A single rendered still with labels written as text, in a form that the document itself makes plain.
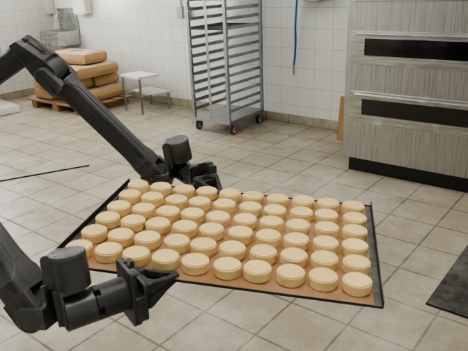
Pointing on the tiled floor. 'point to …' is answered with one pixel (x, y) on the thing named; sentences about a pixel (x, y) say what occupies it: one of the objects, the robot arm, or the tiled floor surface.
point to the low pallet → (71, 107)
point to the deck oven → (408, 90)
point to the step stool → (143, 88)
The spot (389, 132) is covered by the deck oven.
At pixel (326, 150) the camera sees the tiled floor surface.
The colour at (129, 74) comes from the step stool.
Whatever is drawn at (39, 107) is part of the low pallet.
